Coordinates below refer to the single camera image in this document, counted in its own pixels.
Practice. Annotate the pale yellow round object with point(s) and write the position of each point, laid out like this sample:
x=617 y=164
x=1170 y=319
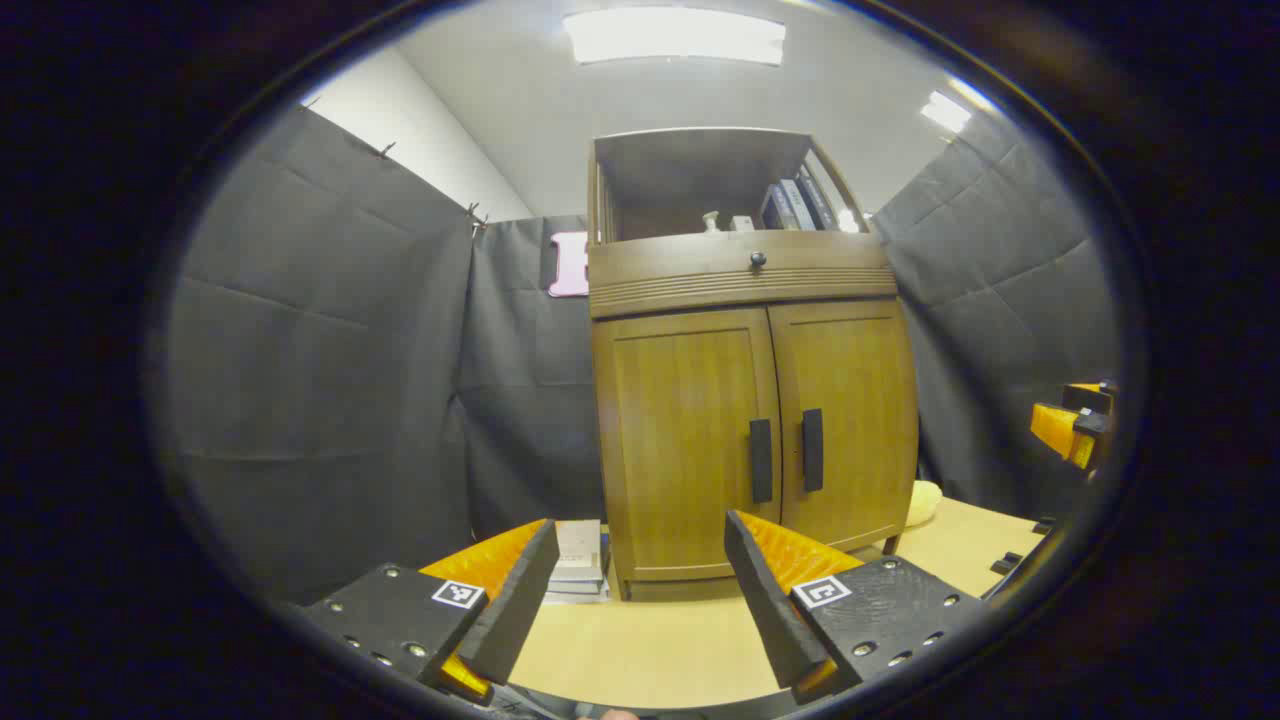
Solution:
x=922 y=503

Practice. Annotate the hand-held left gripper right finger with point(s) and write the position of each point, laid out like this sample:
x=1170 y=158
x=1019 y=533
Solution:
x=770 y=610

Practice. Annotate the black backdrop cloth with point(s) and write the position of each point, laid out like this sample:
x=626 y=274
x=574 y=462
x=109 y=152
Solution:
x=320 y=350

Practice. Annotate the wooden double-door shoe cabinet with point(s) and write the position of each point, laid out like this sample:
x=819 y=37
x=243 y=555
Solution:
x=740 y=280

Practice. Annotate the wooden shoe cabinet door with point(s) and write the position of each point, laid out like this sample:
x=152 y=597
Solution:
x=860 y=400
x=680 y=440

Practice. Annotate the small ceiling light panel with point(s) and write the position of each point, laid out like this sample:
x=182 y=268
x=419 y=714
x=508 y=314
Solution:
x=945 y=110

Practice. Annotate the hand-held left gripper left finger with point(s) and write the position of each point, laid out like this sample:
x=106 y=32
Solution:
x=515 y=610

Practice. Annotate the light grey upright book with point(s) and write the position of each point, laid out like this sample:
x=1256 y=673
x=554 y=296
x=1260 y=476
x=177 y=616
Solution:
x=797 y=205

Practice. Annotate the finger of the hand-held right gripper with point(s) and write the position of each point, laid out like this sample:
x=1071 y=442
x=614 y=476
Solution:
x=1058 y=432

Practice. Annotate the large ceiling light panel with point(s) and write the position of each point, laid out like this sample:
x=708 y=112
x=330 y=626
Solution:
x=675 y=35

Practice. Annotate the wooden cabinet drawer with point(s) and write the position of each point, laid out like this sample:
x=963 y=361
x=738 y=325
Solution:
x=680 y=275

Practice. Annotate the beige cover book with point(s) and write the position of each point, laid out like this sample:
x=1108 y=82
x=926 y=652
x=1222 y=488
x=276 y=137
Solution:
x=578 y=545

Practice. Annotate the flat grey book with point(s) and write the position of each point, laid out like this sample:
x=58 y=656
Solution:
x=578 y=577
x=578 y=596

